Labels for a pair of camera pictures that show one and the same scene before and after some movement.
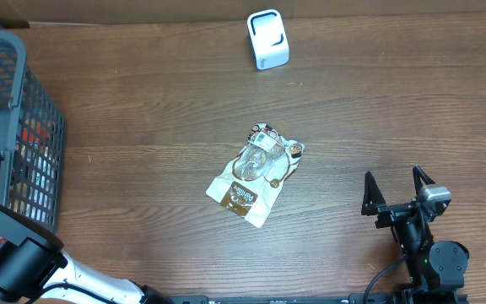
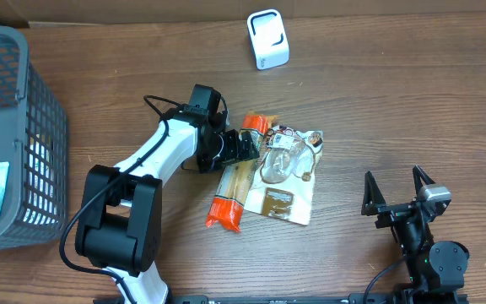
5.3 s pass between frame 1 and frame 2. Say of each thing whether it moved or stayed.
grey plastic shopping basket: stayed
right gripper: stayed
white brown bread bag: moved
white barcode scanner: stayed
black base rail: stayed
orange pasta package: moved
